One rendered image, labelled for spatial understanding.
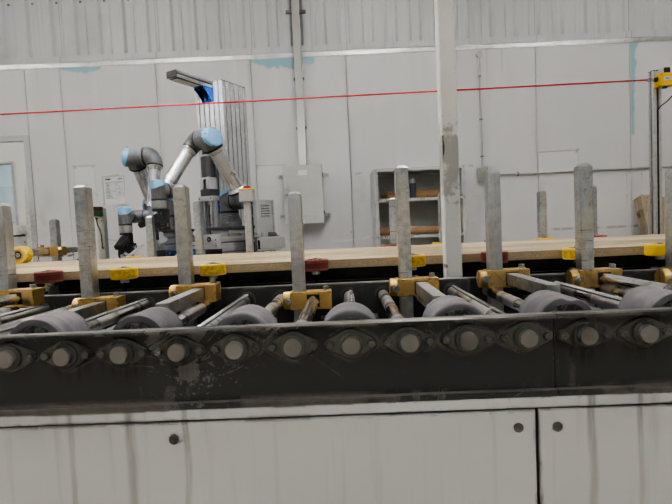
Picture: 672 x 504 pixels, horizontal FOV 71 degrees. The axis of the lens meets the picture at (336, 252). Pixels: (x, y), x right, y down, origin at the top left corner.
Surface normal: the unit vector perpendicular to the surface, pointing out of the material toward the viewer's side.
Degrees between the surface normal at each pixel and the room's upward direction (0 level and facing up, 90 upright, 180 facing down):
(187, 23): 90
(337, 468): 90
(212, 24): 90
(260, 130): 90
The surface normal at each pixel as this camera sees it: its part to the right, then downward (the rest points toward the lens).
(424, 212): 0.01, 0.05
